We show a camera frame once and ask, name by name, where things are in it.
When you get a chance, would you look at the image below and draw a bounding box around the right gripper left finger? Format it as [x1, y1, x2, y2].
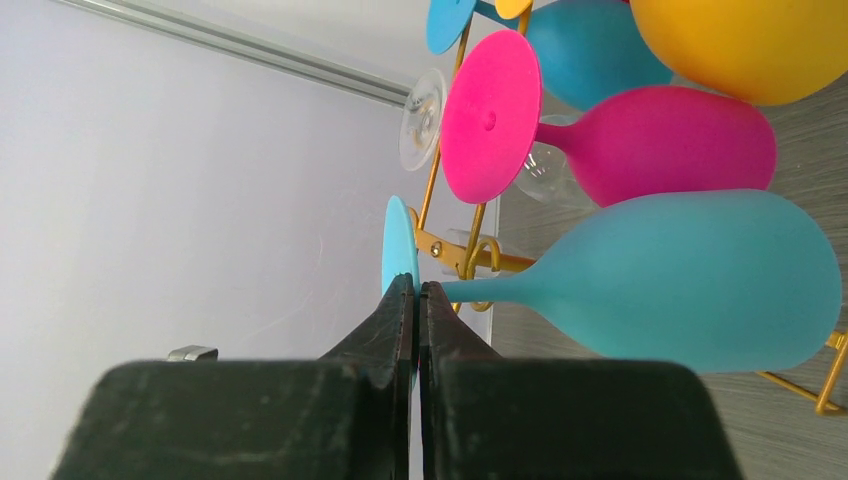
[53, 274, 415, 479]

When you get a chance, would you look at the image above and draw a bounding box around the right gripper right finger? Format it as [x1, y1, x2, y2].
[419, 282, 742, 479]

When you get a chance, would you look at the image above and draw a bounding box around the clear wine glass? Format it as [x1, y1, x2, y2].
[514, 113, 597, 211]
[398, 69, 447, 171]

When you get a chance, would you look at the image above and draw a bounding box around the blue wine glass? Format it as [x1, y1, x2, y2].
[426, 1, 674, 137]
[381, 189, 843, 374]

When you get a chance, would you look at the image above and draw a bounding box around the pink wine glass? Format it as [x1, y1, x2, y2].
[440, 30, 777, 207]

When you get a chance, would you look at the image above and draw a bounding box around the yellow wine glass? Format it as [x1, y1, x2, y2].
[494, 0, 848, 107]

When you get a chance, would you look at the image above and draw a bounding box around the gold wire glass rack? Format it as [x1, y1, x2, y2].
[416, 1, 847, 415]

